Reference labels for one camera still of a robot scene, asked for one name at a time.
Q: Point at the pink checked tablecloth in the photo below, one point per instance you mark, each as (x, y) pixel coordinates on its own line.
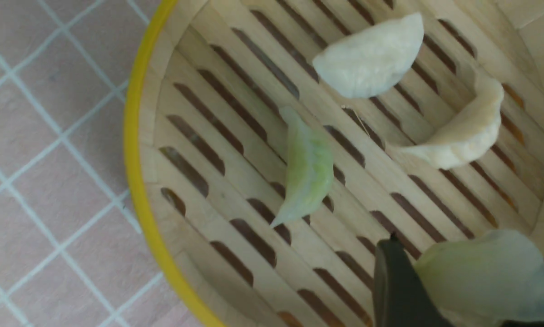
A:
(71, 251)

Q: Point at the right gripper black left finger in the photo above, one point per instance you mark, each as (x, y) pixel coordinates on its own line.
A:
(399, 298)

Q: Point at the pale green dumpling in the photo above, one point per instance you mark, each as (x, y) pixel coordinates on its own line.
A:
(485, 281)

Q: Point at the bamboo steamer tray yellow rim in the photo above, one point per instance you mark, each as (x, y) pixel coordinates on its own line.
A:
(343, 163)

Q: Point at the green tinted dumpling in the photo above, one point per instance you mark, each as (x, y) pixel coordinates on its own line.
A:
(309, 174)

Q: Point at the white pleated dumpling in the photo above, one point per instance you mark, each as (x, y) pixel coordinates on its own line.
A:
(370, 62)

